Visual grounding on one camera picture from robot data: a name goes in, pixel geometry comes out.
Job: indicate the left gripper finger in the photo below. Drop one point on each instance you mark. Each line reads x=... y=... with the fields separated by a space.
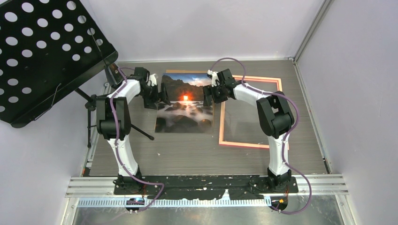
x=163 y=94
x=148 y=104

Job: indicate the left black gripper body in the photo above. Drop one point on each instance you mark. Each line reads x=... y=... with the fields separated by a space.
x=151 y=93

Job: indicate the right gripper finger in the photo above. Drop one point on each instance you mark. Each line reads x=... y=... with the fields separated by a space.
x=208 y=96
x=220 y=97

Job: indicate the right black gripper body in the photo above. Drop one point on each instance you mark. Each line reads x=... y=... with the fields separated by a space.
x=218 y=89

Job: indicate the orange wooden picture frame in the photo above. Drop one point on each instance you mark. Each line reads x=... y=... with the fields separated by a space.
x=222 y=142

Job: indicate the brown backing board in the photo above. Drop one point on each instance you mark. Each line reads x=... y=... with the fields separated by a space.
x=186 y=71

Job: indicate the sunset landscape photo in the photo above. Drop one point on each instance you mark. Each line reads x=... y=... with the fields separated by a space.
x=186 y=112

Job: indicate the transparent plastic sheet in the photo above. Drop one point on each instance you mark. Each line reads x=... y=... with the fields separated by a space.
x=241 y=123

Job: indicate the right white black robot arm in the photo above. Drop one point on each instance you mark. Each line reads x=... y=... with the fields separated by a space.
x=275 y=119

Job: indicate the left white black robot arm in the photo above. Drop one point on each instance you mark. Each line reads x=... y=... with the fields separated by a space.
x=114 y=123

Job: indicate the black perforated music stand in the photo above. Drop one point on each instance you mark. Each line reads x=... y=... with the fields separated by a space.
x=49 y=49

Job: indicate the aluminium corner profile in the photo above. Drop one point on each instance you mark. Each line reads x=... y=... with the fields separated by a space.
x=326 y=4

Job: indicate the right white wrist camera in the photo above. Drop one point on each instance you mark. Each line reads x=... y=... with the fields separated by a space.
x=215 y=82

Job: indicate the black mounting base plate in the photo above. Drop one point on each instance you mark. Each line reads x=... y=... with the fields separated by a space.
x=203 y=187

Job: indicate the aluminium rail front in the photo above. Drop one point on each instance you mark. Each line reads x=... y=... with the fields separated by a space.
x=101 y=186

